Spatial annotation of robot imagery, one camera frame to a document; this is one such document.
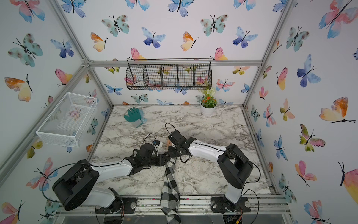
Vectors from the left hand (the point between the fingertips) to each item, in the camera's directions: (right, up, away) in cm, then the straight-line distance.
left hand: (170, 159), depth 86 cm
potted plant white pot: (+26, +35, +15) cm, 47 cm away
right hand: (+1, +5, 0) cm, 5 cm away
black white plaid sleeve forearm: (+2, -15, -14) cm, 21 cm away
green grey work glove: (-31, +26, +27) cm, 49 cm away
